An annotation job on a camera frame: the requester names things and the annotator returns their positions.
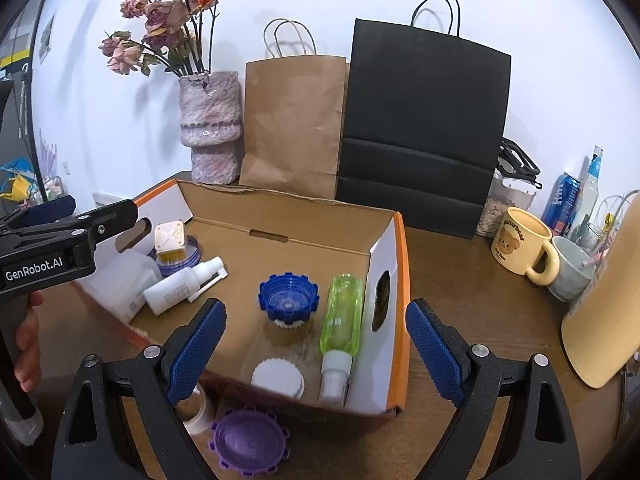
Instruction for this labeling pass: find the clear blue-label bottle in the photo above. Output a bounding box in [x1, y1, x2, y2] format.
[573, 146, 603, 242]

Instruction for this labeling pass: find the white ribbed cap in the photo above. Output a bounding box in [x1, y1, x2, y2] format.
[270, 320, 307, 330]

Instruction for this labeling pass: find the blue soda can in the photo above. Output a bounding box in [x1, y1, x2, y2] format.
[542, 172, 580, 235]

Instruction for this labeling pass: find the white ribbed round lid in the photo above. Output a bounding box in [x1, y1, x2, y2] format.
[250, 358, 305, 399]

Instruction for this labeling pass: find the cream thermos jug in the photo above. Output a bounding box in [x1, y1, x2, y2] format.
[561, 200, 639, 389]

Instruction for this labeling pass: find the black paper bag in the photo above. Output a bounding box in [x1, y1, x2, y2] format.
[336, 0, 511, 238]

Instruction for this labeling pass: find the large blue-rimmed round lid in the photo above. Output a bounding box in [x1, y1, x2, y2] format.
[154, 236, 202, 278]

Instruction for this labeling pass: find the purple gear-shaped lid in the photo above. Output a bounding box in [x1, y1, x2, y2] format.
[208, 408, 291, 478]

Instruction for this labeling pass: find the cream cube-shaped box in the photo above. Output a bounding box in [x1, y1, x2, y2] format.
[154, 220, 186, 262]

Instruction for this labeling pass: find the clear jar with black clips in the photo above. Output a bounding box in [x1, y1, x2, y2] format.
[475, 138, 542, 238]

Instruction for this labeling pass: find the cluttered storage shelf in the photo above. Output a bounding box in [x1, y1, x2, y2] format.
[1, 157, 65, 208]

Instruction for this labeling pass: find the translucent white plastic container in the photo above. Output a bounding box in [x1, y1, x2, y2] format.
[82, 249, 162, 324]

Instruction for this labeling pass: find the yellow bear mug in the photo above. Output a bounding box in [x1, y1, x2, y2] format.
[491, 206, 560, 286]

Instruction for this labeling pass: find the green spray bottle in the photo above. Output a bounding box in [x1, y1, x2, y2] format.
[319, 274, 364, 405]

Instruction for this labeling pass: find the dried pink rose bouquet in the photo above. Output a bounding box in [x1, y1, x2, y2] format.
[99, 0, 219, 77]

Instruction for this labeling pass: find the grey ceramic cup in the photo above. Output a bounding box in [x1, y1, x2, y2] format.
[547, 236, 596, 302]

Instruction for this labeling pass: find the pink knitted vase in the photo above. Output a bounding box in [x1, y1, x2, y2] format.
[179, 70, 243, 185]

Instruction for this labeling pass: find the person's left hand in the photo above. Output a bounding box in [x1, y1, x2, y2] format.
[14, 292, 43, 393]

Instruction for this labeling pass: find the black light stand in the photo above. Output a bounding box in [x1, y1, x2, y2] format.
[23, 0, 48, 203]

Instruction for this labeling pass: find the brown paper bag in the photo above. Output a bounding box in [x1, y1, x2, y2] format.
[240, 18, 349, 200]

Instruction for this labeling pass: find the white round open jar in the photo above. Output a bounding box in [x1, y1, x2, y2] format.
[176, 384, 215, 437]

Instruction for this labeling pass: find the white wall socket box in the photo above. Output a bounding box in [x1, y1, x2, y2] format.
[92, 192, 120, 207]

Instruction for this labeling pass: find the blue gear-shaped lid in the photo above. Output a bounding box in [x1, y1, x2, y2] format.
[258, 272, 320, 323]

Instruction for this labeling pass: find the red cardboard pumpkin box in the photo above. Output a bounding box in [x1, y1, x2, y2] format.
[80, 180, 410, 416]

